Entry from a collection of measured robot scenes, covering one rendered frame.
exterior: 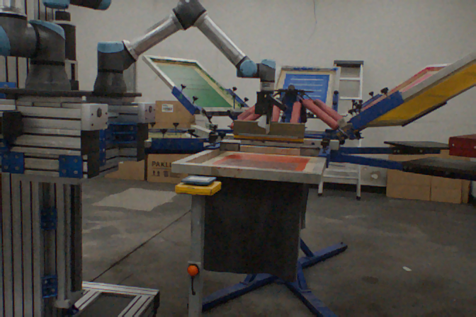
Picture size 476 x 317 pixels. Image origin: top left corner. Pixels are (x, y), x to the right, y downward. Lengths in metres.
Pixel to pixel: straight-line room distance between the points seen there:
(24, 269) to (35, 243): 0.13
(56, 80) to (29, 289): 0.91
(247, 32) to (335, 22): 1.19
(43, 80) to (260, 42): 5.05
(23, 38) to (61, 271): 0.98
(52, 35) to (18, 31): 0.12
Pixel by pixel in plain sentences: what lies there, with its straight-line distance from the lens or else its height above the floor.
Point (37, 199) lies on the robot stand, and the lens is 2.04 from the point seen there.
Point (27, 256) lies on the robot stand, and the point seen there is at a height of 0.57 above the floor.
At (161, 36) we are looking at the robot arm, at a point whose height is 1.53.
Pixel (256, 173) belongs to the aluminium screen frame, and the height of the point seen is 0.97.
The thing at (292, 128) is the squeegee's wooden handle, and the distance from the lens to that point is 2.28.
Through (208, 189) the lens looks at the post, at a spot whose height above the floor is 0.95.
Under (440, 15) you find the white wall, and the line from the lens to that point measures 6.59.
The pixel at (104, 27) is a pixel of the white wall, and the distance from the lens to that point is 7.40.
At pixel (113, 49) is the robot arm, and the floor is 1.44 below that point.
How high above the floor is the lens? 1.27
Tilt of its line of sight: 8 degrees down
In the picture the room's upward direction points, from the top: 2 degrees clockwise
